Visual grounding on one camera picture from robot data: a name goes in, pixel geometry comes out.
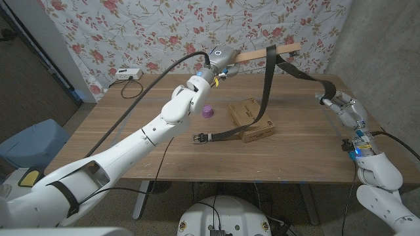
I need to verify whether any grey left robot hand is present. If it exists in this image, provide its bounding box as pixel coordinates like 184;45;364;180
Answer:
193;45;242;88

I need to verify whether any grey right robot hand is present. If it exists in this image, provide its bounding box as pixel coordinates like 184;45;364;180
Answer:
314;90;381;160

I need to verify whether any wooden slat clip hanger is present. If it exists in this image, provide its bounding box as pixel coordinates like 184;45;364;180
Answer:
233;42;302;65

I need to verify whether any dark brown leather belt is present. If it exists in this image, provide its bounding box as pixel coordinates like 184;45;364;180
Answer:
192;44;337;145

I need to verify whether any brown cardboard package box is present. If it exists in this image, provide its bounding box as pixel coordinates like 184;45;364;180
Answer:
228;98;276;144

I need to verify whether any floral backdrop cloth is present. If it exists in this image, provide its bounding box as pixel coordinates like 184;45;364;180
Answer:
36;0;354;104

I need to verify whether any white power strip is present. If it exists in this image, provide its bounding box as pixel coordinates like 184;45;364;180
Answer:
115;68;143;81

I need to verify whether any grey metal table leg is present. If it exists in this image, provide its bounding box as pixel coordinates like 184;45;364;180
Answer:
133;180;152;220
299;183;320;226

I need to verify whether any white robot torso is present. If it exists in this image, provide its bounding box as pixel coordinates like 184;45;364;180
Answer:
177;195;272;236

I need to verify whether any yellow black slipper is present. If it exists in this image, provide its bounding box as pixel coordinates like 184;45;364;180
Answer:
18;167;44;187

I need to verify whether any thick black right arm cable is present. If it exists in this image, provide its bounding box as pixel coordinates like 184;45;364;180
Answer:
370;130;420;157

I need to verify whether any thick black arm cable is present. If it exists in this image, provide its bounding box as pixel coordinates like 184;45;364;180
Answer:
83;51;211;159
370;130;420;157

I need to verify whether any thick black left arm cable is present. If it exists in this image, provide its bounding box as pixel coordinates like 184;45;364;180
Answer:
83;51;211;159

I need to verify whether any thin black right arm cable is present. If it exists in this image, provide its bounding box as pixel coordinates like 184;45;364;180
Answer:
341;162;358;236

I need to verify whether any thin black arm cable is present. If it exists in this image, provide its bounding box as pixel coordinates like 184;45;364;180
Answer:
341;162;358;236
80;136;175;206

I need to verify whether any thin black power cord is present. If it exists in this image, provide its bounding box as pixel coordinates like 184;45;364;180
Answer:
108;77;144;100

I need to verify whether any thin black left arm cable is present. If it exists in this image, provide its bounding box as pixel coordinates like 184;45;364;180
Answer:
80;136;175;206

